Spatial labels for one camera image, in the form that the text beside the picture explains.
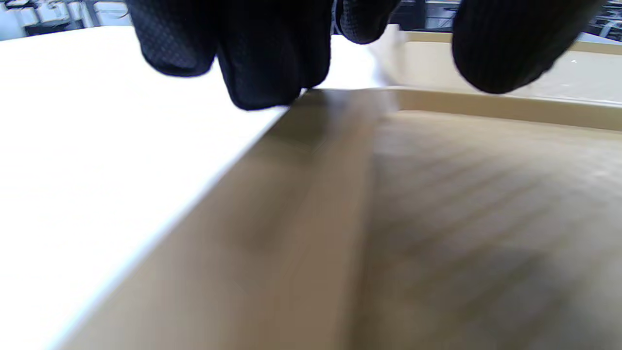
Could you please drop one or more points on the person's left hand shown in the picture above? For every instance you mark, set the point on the person's left hand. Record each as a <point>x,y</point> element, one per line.
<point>267,48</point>

